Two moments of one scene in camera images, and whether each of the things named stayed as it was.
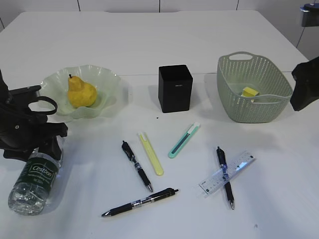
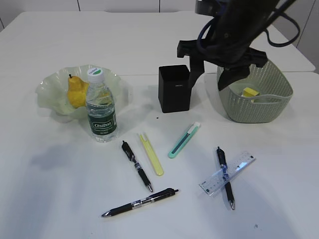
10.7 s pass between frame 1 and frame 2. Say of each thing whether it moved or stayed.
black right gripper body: moved
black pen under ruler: stayed
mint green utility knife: stayed
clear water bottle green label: moved
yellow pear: stayed
